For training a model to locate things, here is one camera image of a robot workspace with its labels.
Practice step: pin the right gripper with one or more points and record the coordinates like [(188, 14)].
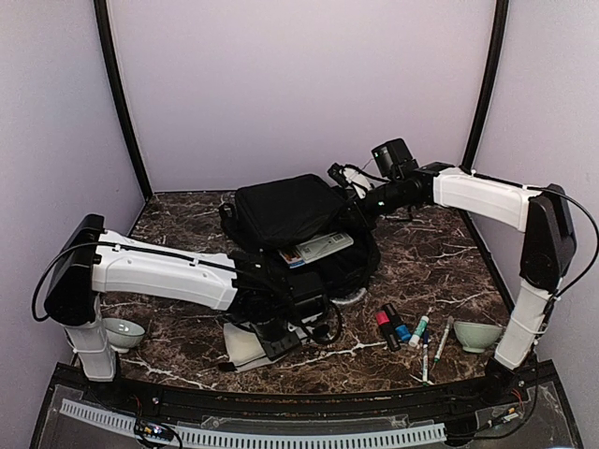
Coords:
[(361, 214)]

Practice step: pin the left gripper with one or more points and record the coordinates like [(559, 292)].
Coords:
[(278, 349)]

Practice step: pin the dog picture book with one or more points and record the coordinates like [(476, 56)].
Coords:
[(293, 257)]

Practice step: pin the white pencil pouch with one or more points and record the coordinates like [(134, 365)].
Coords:
[(245, 352)]

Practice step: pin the grey notebook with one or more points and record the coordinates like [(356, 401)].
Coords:
[(323, 246)]

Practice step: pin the black student bag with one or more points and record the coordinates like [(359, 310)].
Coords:
[(278, 215)]

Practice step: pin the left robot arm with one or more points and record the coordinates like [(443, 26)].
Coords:
[(95, 261)]

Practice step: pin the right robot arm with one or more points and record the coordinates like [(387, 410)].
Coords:
[(538, 217)]

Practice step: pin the pink highlighter marker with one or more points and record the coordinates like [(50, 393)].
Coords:
[(388, 331)]

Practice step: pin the blue highlighter marker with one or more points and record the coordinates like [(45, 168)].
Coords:
[(397, 323)]

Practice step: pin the left pale green bowl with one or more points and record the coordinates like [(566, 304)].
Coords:
[(123, 335)]

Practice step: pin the pale green bowl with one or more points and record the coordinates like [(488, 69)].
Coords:
[(123, 335), (476, 338)]

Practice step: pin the green whiteboard pen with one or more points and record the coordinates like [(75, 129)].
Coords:
[(442, 342)]

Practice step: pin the right pale green bowl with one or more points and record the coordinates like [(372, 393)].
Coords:
[(476, 338)]

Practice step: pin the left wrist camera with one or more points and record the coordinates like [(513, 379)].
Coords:
[(308, 303)]

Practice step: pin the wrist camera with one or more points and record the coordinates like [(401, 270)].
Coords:
[(308, 303), (393, 160)]

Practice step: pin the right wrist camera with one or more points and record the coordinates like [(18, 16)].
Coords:
[(393, 160)]

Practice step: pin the right black frame post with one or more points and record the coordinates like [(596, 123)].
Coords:
[(496, 42)]

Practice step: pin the black frame post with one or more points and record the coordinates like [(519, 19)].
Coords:
[(102, 19), (496, 42)]

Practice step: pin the white slotted cable duct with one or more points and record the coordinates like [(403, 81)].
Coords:
[(230, 433)]

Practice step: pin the black front rail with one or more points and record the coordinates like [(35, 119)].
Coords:
[(454, 401)]

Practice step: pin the left black frame post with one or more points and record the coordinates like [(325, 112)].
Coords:
[(102, 19)]

